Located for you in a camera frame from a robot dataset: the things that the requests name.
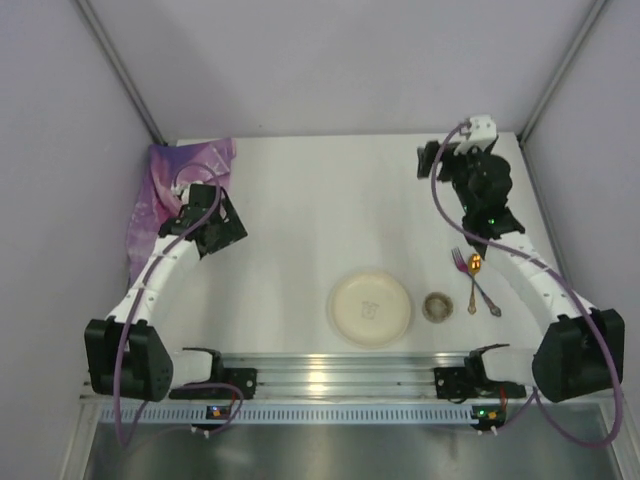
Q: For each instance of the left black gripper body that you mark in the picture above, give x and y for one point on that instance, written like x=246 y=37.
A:
x=226 y=220

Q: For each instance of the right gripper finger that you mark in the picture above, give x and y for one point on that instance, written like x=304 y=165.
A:
x=426 y=157
x=450 y=164

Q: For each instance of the aluminium corner post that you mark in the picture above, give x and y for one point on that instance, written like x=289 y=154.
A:
x=99 y=33
x=595 y=12

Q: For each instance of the purple Elsa cloth placemat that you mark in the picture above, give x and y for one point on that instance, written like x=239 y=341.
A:
x=205 y=163

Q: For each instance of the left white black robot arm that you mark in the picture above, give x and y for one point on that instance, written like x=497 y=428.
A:
x=125 y=351

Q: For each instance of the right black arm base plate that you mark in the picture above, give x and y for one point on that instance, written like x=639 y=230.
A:
x=457 y=385

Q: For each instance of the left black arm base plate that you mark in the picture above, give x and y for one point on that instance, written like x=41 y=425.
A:
x=245 y=379

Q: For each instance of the left aluminium corner post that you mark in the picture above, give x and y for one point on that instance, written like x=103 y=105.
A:
x=99 y=33

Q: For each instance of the iridescent metal fork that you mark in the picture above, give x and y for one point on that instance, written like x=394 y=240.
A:
x=461 y=264

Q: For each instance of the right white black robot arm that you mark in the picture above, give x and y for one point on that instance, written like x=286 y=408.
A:
x=581 y=348

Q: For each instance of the cream round plate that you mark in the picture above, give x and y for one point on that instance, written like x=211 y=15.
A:
x=370 y=309

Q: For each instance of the white slotted cable duct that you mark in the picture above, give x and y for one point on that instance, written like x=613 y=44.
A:
x=321 y=414

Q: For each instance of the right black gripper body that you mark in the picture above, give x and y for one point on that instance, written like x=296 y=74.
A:
x=442 y=163

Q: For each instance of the aluminium mounting rail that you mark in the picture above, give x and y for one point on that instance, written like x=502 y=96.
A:
x=336 y=378

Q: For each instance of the small glass cup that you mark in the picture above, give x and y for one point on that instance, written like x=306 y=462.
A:
x=437 y=307

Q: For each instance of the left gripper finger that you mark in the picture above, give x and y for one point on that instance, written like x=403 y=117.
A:
x=210 y=241
x=233 y=230

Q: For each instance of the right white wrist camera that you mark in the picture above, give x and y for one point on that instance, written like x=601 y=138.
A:
x=479 y=132

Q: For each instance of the gold metal spoon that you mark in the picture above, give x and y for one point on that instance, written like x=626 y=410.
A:
x=474 y=265

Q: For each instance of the right aluminium corner post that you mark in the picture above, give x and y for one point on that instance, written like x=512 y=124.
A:
x=595 y=12

